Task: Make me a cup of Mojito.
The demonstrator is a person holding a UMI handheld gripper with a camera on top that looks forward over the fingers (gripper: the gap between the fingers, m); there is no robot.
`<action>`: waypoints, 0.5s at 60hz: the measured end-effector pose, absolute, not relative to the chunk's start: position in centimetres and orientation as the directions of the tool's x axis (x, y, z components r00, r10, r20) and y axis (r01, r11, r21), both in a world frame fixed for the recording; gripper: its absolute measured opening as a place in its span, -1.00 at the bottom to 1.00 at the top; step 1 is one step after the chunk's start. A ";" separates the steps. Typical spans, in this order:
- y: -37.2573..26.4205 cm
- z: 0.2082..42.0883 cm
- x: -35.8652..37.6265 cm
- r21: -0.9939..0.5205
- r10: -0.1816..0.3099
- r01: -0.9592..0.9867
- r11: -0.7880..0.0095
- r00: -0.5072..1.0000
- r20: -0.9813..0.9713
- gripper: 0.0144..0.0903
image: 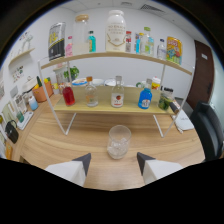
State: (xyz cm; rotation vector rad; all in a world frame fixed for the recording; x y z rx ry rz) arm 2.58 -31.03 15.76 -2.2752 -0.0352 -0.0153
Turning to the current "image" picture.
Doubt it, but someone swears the clear bottle with cork lid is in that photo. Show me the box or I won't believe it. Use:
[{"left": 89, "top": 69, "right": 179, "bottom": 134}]
[{"left": 72, "top": 13, "right": 90, "bottom": 56}]

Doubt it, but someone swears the black chair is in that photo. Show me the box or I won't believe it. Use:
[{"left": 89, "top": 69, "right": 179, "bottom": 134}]
[{"left": 189, "top": 100, "right": 224, "bottom": 163}]

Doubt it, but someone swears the red liquid bottle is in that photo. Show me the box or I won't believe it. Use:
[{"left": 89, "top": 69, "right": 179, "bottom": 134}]
[{"left": 61, "top": 82, "right": 76, "bottom": 108}]

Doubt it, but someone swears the wooden wall shelf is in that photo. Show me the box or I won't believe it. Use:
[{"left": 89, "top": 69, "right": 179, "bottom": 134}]
[{"left": 8, "top": 47, "right": 36, "bottom": 66}]

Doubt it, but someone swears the clear glass with ice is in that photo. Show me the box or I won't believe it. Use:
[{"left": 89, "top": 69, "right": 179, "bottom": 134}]
[{"left": 106, "top": 124, "right": 132, "bottom": 160}]

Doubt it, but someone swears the green potted plant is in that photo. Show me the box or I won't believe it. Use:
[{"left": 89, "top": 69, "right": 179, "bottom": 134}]
[{"left": 63, "top": 65, "right": 80, "bottom": 81}]

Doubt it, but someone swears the two-tier wooden shelf rack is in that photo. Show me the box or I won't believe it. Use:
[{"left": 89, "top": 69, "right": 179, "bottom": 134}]
[{"left": 37, "top": 51, "right": 195, "bottom": 138}]

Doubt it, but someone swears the white paper sheet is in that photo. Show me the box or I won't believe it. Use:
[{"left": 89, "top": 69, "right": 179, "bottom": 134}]
[{"left": 173, "top": 108, "right": 195, "bottom": 132}]

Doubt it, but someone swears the white bowl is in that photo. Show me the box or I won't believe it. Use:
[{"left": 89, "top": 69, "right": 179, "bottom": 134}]
[
  {"left": 104, "top": 78, "right": 118, "bottom": 87},
  {"left": 91, "top": 78, "right": 105, "bottom": 87}
]

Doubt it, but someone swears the square blue liquid bottle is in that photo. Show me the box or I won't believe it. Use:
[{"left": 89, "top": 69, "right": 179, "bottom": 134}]
[{"left": 134, "top": 32, "right": 142, "bottom": 54}]

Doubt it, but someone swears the clear bottle with blue cap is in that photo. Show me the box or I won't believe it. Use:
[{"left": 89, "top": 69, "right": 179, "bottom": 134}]
[{"left": 156, "top": 38, "right": 167, "bottom": 61}]

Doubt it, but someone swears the blue-rimmed bowl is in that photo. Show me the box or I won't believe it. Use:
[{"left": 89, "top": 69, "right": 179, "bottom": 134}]
[{"left": 71, "top": 77, "right": 88, "bottom": 87}]

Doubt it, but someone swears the yellow drink can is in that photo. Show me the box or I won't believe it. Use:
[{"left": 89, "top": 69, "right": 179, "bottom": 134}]
[{"left": 166, "top": 35, "right": 183, "bottom": 66}]

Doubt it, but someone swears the dark brown door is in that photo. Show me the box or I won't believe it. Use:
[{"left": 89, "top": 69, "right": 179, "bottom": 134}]
[{"left": 185, "top": 39, "right": 215, "bottom": 109}]

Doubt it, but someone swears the teal liquid bottle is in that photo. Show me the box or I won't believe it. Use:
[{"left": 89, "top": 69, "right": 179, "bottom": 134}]
[{"left": 87, "top": 30, "right": 97, "bottom": 53}]

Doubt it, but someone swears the black silver soda water can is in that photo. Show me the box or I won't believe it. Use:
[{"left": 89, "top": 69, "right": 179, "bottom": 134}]
[{"left": 47, "top": 21, "right": 67, "bottom": 62}]

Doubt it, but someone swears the light blue small bottle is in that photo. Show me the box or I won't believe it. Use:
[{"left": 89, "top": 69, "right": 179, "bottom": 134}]
[{"left": 28, "top": 95, "right": 40, "bottom": 112}]

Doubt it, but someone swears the large white milk bottle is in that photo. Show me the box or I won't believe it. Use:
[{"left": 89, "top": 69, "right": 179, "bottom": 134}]
[{"left": 105, "top": 9, "right": 127, "bottom": 53}]

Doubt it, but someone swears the clear bottle with green cap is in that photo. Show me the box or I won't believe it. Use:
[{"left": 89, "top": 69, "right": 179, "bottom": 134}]
[{"left": 139, "top": 26, "right": 155, "bottom": 56}]

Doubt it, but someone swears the white tray pad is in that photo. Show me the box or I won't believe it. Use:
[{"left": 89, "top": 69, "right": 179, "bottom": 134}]
[{"left": 16, "top": 110, "right": 34, "bottom": 131}]

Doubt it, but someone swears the white figurine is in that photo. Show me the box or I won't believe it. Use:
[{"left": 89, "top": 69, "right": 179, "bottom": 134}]
[{"left": 20, "top": 33, "right": 34, "bottom": 51}]

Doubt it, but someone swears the clear bottle with orange cap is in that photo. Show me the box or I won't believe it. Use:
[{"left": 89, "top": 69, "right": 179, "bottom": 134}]
[{"left": 84, "top": 76, "right": 99, "bottom": 108}]

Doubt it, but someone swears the ceiling air vent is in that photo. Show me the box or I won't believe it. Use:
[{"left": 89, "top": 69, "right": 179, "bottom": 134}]
[{"left": 139, "top": 3, "right": 164, "bottom": 14}]

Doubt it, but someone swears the black handbag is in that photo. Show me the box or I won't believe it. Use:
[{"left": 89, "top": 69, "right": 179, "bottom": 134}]
[{"left": 4, "top": 119, "right": 20, "bottom": 145}]

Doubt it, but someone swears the pink liquid bottle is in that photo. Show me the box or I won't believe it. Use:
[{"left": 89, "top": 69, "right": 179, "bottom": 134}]
[{"left": 65, "top": 35, "right": 74, "bottom": 58}]

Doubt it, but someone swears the round blue liquid bottle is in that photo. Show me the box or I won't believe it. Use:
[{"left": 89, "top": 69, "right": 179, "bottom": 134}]
[{"left": 137, "top": 78, "right": 154, "bottom": 110}]

